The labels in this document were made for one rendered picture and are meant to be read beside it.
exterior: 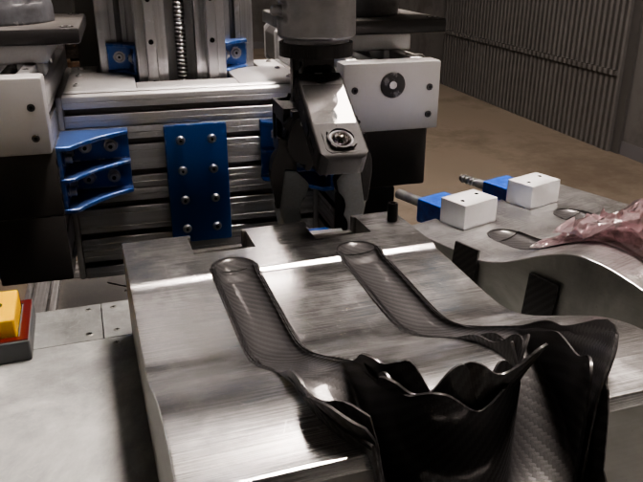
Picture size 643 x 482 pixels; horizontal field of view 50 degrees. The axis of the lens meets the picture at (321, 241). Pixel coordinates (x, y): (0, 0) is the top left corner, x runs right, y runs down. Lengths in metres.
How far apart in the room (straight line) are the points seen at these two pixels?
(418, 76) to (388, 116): 0.07
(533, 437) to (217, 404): 0.17
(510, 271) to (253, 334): 0.27
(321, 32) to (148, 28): 0.48
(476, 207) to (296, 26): 0.26
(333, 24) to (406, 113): 0.31
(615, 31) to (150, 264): 4.12
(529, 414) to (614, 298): 0.22
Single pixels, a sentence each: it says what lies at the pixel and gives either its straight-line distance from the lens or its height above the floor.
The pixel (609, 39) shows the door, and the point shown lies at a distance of 4.59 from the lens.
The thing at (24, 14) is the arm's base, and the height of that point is 1.05.
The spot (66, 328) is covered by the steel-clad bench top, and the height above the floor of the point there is 0.80.
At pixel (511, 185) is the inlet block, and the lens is 0.84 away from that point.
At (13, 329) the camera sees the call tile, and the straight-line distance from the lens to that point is 0.66.
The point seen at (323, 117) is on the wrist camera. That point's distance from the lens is 0.63.
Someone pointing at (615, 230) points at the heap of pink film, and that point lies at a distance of 0.64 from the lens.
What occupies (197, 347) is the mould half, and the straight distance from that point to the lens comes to 0.48.
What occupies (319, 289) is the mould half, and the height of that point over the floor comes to 0.89.
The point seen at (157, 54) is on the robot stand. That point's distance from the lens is 1.10.
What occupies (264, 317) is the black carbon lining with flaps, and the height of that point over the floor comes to 0.88.
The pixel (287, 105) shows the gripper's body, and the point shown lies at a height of 0.98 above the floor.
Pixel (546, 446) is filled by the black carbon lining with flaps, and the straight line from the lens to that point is 0.40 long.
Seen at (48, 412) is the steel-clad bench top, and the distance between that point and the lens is 0.59.
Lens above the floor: 1.13
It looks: 23 degrees down
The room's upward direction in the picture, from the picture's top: straight up
